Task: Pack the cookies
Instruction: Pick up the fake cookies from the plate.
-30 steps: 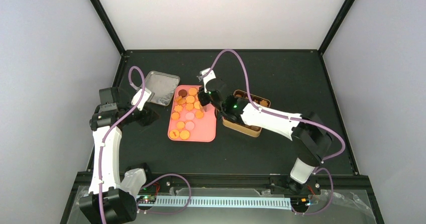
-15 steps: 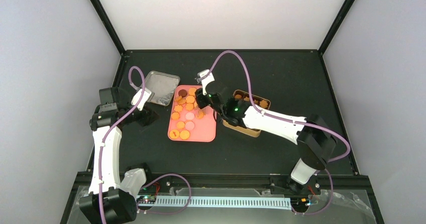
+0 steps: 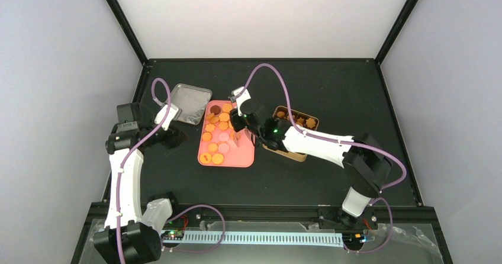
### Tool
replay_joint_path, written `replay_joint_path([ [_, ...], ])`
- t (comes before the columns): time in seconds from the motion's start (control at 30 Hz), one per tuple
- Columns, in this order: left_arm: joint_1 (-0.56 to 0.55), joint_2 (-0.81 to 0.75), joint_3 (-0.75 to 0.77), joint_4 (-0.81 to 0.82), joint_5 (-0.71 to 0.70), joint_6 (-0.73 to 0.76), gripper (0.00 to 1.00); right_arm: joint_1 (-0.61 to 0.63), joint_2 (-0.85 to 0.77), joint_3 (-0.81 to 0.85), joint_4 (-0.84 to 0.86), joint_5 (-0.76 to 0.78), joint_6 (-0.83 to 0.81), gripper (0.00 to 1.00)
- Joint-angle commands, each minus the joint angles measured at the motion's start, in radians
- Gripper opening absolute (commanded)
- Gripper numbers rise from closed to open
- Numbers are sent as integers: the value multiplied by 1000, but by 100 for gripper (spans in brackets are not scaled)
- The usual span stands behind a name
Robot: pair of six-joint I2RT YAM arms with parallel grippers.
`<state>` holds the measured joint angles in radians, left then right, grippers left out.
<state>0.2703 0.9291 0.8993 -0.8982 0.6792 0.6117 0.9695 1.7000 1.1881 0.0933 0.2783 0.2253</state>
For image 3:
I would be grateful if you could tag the flower-shaped tan cookie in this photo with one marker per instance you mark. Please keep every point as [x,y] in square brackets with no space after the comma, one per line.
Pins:
[310,123]

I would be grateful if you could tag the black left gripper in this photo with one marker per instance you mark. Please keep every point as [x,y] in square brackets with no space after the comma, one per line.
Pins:
[171,138]

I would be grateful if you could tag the gold cookie tin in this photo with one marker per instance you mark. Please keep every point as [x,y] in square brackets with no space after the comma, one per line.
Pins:
[299,118]

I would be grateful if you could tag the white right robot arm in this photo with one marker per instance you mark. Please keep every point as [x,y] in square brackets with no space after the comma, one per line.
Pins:
[366,169]

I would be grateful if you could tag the pink plastic tray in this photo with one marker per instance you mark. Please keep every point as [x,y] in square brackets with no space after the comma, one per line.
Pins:
[241,157]

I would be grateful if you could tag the pink sandwich cookie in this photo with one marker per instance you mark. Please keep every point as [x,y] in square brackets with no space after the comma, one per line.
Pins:
[223,137]
[223,148]

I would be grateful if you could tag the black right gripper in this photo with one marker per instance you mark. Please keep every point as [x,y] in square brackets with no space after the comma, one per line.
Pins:
[237,126]

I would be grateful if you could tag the yellow biscuit red cross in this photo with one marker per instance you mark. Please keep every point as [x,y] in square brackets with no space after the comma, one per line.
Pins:
[205,158]

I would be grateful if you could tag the silver metal tin lid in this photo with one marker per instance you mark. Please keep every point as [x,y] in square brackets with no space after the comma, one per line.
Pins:
[191,101]

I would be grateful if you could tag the metal tongs white handles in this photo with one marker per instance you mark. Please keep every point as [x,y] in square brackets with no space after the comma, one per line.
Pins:
[235,136]

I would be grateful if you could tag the dark chocolate round cookie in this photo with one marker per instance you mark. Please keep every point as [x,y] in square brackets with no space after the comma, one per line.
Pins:
[215,109]

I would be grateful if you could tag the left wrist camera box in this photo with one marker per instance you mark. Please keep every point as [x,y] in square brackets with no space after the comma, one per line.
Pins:
[166,115]

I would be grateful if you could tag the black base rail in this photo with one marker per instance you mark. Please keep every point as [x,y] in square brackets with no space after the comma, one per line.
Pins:
[325,215]

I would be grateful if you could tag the white slotted cable duct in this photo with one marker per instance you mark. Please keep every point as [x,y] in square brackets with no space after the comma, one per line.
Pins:
[258,238]

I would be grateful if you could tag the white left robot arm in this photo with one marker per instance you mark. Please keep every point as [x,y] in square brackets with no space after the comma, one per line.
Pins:
[131,235]

